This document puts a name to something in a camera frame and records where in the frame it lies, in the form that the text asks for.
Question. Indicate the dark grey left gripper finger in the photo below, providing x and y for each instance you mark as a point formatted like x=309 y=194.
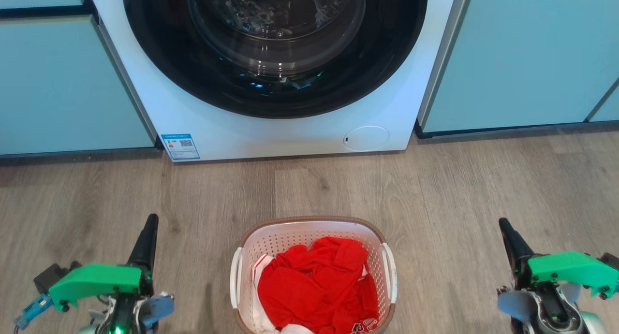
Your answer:
x=145 y=242

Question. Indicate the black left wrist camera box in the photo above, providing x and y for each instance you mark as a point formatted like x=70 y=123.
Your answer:
x=51 y=275

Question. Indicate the white front-load washing machine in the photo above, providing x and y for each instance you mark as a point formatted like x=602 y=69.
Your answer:
x=290 y=136

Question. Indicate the red garment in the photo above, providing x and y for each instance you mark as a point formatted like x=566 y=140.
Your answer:
x=314 y=285

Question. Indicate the round white filter cover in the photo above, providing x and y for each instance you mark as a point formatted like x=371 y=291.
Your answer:
x=366 y=138

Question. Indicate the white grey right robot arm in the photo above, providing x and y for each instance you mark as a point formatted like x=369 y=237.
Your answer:
x=546 y=310

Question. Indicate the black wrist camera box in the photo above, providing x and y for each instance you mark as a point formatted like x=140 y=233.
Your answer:
x=51 y=275
x=610 y=260

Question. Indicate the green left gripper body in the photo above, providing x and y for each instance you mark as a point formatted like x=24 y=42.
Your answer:
x=96 y=278

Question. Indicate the wide pale green cabinet door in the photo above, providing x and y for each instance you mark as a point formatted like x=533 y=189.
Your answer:
x=512 y=58

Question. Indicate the blue energy label sticker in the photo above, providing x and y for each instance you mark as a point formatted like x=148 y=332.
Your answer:
x=180 y=147

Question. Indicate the dark round washing machine door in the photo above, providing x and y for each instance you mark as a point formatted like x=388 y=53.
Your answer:
x=159 y=63

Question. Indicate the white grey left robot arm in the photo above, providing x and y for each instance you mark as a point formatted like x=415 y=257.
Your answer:
x=121 y=314

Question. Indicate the white perforated laundry basket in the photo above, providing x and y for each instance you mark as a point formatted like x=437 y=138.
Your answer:
x=290 y=232

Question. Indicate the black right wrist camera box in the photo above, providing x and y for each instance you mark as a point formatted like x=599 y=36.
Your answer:
x=610 y=260

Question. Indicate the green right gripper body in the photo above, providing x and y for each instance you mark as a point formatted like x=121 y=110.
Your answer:
x=570 y=268

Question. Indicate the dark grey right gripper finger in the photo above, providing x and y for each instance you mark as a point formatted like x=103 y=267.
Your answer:
x=515 y=242

